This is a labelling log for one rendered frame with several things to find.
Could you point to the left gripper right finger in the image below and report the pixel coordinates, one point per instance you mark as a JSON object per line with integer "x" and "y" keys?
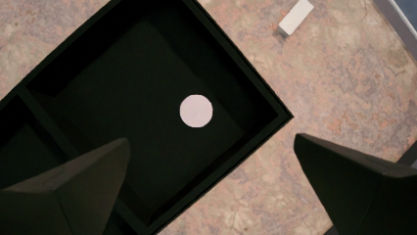
{"x": 362, "y": 194}

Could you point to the white rectangular block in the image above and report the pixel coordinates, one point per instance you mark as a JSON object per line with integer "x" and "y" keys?
{"x": 294, "y": 18}

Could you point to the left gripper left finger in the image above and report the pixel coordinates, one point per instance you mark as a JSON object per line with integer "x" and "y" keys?
{"x": 75, "y": 198}

